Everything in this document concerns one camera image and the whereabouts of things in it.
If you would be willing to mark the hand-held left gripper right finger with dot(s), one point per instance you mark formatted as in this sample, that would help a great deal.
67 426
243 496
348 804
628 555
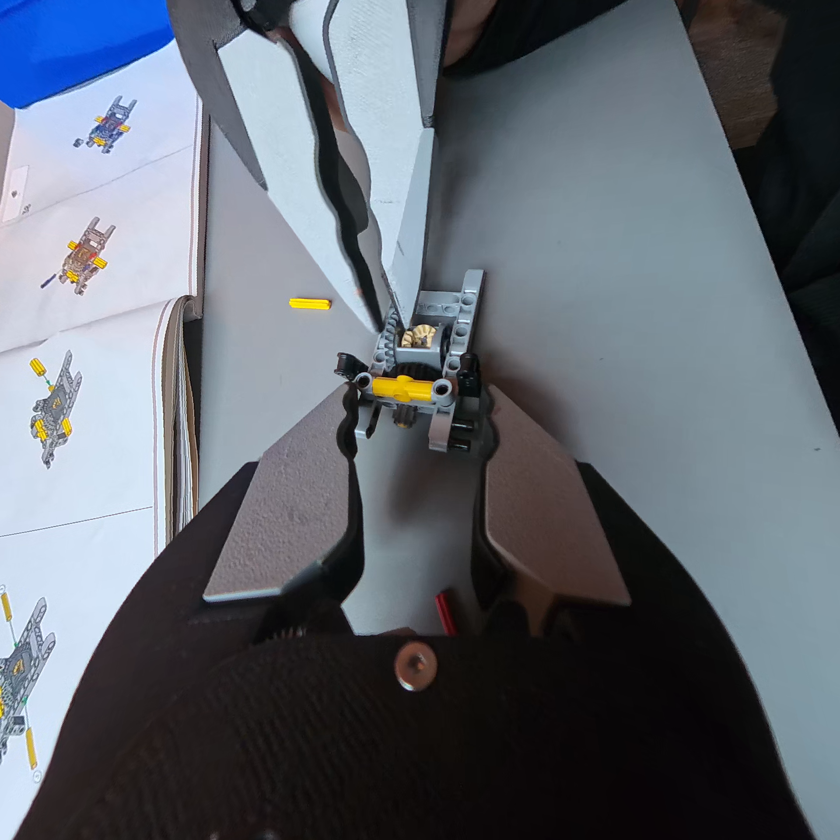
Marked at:
551 525

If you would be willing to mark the blue plastic bin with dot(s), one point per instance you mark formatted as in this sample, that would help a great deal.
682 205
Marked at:
65 46

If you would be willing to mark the grey lego frame assembly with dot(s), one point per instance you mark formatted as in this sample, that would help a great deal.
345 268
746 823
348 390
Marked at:
471 308

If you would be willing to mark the grey lego differential housing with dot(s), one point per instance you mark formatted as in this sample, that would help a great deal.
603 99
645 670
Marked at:
441 341

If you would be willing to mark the lego instruction booklet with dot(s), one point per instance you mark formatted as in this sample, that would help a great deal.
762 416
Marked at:
79 328

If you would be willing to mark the tan lego bevel gear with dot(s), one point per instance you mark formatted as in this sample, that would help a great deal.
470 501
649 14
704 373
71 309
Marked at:
418 336

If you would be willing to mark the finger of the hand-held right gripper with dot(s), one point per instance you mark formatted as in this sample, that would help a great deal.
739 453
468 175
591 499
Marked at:
387 98
275 131

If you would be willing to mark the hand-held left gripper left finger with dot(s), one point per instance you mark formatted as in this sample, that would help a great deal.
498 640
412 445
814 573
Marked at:
289 518

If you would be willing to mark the person's right forearm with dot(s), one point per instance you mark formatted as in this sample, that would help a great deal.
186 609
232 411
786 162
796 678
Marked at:
538 33

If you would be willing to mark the person's right hand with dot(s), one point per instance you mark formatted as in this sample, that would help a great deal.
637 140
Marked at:
466 29

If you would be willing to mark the red lego axle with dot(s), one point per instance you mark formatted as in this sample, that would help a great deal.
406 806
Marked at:
447 613

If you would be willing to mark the yellow lego axle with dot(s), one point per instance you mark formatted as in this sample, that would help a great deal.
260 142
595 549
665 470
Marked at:
310 303

